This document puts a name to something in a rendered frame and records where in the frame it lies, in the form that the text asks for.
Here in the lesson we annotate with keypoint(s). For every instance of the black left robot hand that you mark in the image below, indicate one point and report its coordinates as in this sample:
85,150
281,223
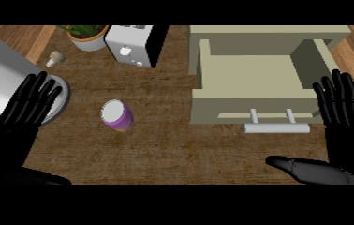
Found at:
24,105

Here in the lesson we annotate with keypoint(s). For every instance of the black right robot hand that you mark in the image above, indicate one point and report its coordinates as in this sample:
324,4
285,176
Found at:
336,116

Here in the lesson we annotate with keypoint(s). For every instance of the olive open drawer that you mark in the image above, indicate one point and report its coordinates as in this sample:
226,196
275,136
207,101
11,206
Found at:
256,85

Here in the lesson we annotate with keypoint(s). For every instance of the purple can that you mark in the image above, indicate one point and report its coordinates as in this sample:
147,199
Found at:
117,115

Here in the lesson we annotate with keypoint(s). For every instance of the small beige shaker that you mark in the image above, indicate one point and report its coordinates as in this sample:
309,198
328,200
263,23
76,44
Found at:
55,58

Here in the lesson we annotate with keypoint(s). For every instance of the potted green plant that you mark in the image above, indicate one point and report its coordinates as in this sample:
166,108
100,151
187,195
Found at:
88,36

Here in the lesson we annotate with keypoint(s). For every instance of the olive cabinet body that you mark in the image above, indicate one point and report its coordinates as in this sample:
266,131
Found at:
269,38

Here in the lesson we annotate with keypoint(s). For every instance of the white toaster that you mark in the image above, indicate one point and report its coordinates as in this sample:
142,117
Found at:
134,44

